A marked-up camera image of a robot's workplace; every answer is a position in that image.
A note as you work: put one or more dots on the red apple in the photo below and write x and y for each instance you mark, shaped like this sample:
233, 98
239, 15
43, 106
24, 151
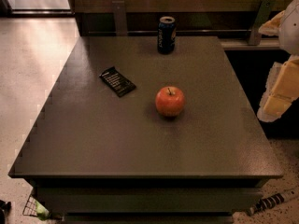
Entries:
170, 101

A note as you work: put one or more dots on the black snack bar wrapper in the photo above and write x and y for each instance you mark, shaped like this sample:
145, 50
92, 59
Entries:
117, 82

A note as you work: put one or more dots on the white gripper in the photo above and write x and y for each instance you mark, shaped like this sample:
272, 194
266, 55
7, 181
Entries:
290, 27

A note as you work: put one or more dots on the black white striped stick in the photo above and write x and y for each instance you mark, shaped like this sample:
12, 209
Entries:
273, 200

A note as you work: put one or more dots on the dark object on floor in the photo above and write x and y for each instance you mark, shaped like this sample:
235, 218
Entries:
4, 210

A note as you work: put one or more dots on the dark blue pepsi can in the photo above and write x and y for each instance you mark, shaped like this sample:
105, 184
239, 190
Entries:
166, 34

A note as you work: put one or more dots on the grey metal table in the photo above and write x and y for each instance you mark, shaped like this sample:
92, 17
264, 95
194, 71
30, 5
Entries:
102, 159

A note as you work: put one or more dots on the wire basket with green item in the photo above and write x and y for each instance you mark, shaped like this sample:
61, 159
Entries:
33, 208

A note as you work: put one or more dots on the metal bracket post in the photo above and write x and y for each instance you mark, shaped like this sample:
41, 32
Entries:
262, 15
120, 19

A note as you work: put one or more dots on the right metal bracket post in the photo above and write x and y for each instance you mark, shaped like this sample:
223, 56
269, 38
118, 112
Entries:
262, 15

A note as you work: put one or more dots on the left metal bracket post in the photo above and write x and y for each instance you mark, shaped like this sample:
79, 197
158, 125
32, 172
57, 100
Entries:
120, 19

